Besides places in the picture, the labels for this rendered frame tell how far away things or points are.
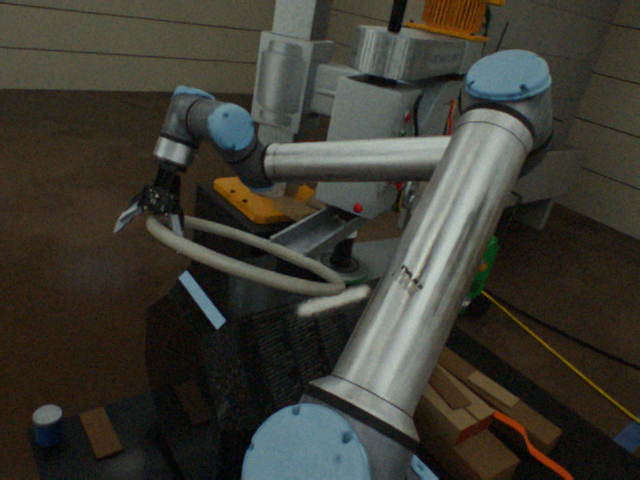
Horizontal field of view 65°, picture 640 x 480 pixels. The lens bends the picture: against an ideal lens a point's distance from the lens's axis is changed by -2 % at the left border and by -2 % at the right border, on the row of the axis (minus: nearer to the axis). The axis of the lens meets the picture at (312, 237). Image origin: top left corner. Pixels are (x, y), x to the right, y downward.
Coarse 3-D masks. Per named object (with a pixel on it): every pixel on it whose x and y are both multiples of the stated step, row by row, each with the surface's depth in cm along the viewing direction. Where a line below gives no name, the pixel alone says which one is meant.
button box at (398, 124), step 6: (408, 102) 152; (396, 108) 149; (402, 108) 148; (408, 108) 151; (396, 114) 149; (402, 114) 149; (396, 120) 150; (402, 120) 150; (396, 126) 151; (402, 126) 152; (390, 132) 152; (396, 132) 151; (378, 186) 160; (384, 186) 159; (390, 186) 164; (378, 192) 160; (384, 192) 160
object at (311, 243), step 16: (336, 208) 179; (304, 224) 158; (320, 224) 169; (336, 224) 171; (352, 224) 165; (272, 240) 143; (288, 240) 152; (304, 240) 155; (320, 240) 157; (336, 240) 156; (304, 256) 139
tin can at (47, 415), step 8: (40, 408) 194; (48, 408) 195; (56, 408) 196; (40, 416) 191; (48, 416) 192; (56, 416) 192; (40, 424) 188; (48, 424) 189; (56, 424) 192; (40, 432) 190; (48, 432) 191; (56, 432) 194; (40, 440) 192; (48, 440) 193; (56, 440) 195
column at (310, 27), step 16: (288, 0) 217; (304, 0) 214; (320, 0) 216; (288, 16) 219; (304, 16) 217; (320, 16) 221; (288, 32) 222; (304, 32) 219; (320, 32) 227; (272, 128) 242; (272, 192) 254; (288, 192) 256
